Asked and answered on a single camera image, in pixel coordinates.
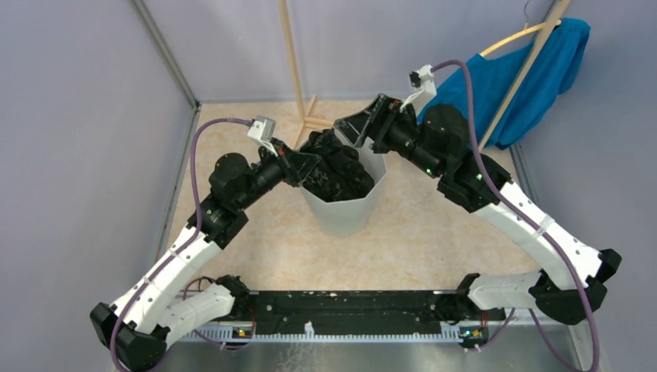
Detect wooden clothes rack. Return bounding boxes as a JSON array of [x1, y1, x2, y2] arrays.
[[277, 0, 572, 153]]

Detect blue cloth shirt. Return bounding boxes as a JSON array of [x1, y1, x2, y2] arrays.
[[416, 18, 591, 151]]

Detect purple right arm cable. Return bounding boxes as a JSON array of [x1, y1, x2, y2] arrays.
[[430, 59, 601, 372]]

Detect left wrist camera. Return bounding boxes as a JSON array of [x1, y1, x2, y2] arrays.
[[247, 115, 280, 157]]

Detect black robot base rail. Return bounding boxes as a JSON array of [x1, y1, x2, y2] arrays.
[[220, 291, 507, 336]]

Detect black trash bag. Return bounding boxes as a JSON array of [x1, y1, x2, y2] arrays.
[[300, 129, 375, 202]]

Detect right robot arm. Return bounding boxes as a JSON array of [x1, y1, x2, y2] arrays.
[[334, 94, 621, 326]]

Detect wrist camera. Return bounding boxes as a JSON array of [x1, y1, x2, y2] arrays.
[[400, 64, 437, 113], [247, 115, 280, 157]]

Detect white plastic trash bin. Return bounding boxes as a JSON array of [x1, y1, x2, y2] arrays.
[[301, 130, 387, 237]]

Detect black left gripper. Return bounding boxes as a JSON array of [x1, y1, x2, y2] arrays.
[[237, 136, 322, 210]]

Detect aluminium frame post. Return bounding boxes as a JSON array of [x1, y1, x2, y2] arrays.
[[128, 0, 200, 111]]

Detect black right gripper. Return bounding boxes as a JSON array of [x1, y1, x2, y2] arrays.
[[334, 94, 442, 180]]

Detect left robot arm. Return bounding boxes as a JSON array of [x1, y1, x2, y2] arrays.
[[90, 139, 322, 371]]

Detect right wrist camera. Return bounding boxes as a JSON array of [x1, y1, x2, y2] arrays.
[[400, 64, 437, 113]]

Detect wooden clothes hanger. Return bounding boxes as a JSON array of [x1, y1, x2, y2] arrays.
[[479, 0, 546, 57]]

